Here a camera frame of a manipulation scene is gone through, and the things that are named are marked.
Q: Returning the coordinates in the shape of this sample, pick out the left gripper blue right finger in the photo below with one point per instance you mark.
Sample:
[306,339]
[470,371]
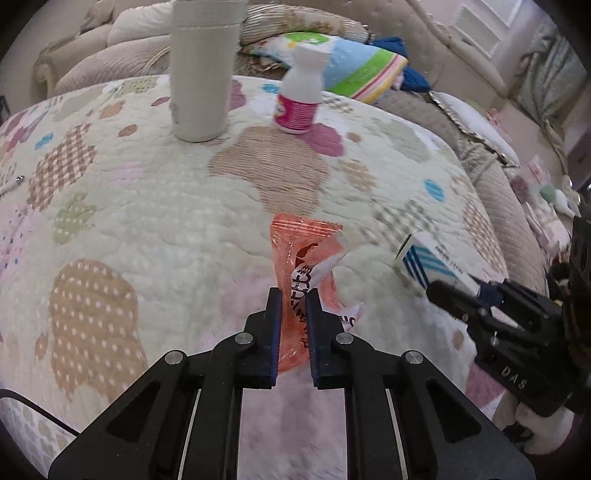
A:
[326,366]

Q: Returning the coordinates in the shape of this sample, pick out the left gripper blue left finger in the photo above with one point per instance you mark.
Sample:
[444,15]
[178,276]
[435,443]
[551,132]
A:
[260,363]

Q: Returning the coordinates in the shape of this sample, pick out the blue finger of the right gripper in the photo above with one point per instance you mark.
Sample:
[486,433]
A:
[485,292]

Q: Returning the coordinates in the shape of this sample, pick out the white blue striped medicine box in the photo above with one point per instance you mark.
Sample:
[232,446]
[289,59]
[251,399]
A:
[424,259]

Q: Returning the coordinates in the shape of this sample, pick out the orange transparent snack wrapper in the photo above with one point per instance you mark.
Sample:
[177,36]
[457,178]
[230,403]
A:
[305,251]

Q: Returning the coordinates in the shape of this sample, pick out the green plush toy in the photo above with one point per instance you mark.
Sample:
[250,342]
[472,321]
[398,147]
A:
[549,193]

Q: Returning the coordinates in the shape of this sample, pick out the white frilled cushion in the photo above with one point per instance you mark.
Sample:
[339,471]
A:
[476,127]

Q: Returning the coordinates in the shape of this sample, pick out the patchwork quilted table cover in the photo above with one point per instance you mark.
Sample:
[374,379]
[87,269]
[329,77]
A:
[124,242]

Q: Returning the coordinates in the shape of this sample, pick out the white pill bottle pink label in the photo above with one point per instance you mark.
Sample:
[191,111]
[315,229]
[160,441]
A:
[301,90]

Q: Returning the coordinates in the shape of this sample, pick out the colourful cartoon pillow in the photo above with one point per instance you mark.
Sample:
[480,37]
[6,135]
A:
[359,71]

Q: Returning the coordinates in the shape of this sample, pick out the silver pen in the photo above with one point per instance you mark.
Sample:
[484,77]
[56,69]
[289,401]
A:
[11,185]

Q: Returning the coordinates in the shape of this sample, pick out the white thermos bottle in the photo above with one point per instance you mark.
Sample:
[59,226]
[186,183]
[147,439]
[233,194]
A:
[204,39]

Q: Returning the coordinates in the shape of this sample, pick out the striped floral bolster pillow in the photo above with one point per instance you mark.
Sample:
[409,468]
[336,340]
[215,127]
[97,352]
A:
[265,21]

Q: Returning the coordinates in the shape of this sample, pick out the beige tufted sofa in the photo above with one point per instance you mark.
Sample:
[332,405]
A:
[454,70]

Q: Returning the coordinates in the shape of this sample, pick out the white cream left cushion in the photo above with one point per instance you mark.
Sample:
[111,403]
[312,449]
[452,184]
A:
[141,22]

